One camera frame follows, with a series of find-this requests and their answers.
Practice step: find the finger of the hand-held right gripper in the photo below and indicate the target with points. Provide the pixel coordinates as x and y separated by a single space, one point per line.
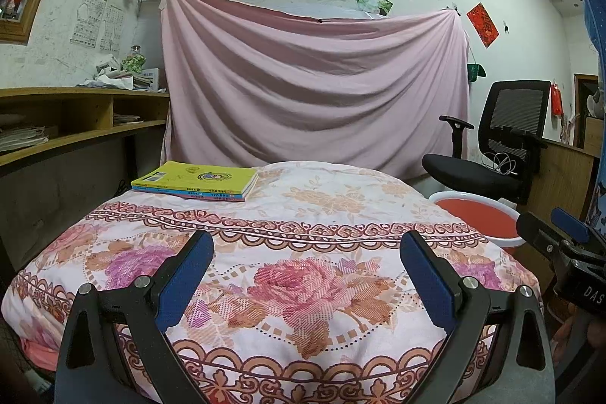
542 233
573 224

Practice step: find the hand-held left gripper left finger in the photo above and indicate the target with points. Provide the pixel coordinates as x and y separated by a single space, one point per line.
184 281

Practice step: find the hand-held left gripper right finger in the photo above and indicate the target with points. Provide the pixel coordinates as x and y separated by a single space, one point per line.
431 281

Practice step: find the orange basin with white rim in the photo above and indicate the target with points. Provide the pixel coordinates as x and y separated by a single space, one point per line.
473 217

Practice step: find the person's right hand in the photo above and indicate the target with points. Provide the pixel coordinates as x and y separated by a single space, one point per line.
563 333

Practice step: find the wooden desk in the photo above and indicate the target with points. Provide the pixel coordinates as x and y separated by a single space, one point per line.
563 177

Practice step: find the black office chair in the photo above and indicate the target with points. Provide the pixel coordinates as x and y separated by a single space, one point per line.
468 169

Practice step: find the yellow book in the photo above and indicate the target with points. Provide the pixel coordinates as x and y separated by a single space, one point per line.
194 174

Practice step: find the brown wooden door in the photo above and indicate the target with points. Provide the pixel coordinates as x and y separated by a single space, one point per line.
584 110

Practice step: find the floral printed blanket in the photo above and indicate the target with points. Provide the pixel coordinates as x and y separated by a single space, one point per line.
293 243

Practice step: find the red hanging charm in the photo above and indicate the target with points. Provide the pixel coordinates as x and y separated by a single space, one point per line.
557 100

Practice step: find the pink cloth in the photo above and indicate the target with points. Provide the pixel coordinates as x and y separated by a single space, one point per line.
40 354

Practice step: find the folded newspapers in shelf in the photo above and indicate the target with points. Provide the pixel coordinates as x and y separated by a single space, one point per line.
127 118

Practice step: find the green hanging pouch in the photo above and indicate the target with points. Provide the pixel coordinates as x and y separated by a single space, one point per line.
476 71

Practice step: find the blue dotted clothing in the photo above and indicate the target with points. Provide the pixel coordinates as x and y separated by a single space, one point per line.
594 30

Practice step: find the wooden shelf unit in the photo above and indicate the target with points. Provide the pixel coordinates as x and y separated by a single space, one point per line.
71 120

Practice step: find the pile of papers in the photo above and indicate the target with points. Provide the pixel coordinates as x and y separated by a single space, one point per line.
123 77

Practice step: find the stack of papers in shelf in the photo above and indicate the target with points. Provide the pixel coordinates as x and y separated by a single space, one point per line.
21 138

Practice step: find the pink hanging sheet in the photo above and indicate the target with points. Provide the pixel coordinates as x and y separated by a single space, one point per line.
312 91

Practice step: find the green candy jar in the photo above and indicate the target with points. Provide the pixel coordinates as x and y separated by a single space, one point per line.
133 61

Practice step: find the red paper wall decoration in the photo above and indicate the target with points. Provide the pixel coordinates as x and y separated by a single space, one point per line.
483 25

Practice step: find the small wall calendar sheet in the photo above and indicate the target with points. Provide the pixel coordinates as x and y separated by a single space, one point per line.
112 29

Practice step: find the large wall calendar sheet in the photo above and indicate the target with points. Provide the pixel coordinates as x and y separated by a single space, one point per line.
89 18

